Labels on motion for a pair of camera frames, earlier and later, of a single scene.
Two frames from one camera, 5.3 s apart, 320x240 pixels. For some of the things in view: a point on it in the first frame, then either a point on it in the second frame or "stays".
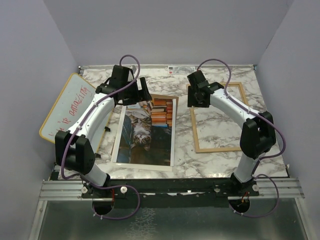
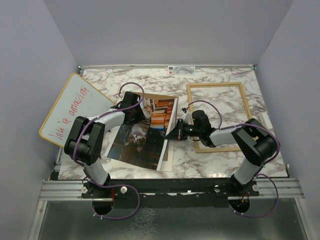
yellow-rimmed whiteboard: [72, 101] stays
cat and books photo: [145, 133] stays
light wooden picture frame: [197, 150] stays
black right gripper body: [192, 99] to [190, 130]
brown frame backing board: [156, 96] to [167, 163]
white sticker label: [180, 69] stays
